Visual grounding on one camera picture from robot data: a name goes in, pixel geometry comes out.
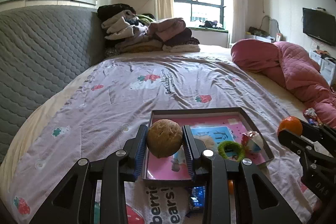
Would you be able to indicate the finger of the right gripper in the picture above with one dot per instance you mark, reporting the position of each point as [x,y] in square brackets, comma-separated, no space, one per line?
[302,145]
[323,134]

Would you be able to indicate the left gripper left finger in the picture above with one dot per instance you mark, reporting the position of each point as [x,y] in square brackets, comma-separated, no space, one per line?
[73,199]

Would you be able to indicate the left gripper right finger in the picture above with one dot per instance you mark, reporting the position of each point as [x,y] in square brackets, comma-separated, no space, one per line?
[235,191]

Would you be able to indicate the orange tangerine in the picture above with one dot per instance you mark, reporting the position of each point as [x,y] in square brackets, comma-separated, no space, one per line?
[292,124]
[231,187]

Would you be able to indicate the blue biscuit packet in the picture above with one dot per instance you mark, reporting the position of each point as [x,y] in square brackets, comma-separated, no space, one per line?
[197,199]

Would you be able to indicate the white blue snack ball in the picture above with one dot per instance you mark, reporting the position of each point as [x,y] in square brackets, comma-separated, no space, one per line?
[252,142]

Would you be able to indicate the beige mesh drawstring pouch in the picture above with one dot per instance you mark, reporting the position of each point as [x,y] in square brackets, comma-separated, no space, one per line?
[206,142]

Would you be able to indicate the brown walnut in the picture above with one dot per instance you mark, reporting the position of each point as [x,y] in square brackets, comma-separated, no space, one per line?
[164,138]

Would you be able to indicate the small colourful toy figures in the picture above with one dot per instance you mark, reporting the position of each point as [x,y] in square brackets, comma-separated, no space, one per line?
[312,117]

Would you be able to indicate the shallow grey cardboard box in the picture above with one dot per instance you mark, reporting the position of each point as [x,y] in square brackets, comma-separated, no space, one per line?
[204,145]

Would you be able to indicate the white storage cabinet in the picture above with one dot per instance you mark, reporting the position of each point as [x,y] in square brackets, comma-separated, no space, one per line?
[327,66]

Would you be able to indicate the pink quilted blanket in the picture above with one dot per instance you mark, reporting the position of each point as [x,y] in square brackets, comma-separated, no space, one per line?
[290,66]

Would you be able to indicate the strawberry print bed sheet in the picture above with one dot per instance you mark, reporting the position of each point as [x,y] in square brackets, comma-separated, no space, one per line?
[120,95]

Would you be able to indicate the white right curtain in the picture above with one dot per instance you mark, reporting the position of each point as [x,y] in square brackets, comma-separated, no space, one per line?
[238,20]

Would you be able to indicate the clothes on window sill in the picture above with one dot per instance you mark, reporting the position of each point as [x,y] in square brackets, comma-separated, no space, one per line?
[212,24]

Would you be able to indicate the grey quilted headboard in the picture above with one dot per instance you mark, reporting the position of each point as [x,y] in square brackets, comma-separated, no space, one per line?
[43,48]

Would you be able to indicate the pile of folded clothes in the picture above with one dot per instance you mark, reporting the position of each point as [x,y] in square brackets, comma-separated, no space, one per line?
[129,32]

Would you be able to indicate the black wall television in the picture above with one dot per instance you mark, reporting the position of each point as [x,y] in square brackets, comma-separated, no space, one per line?
[319,25]

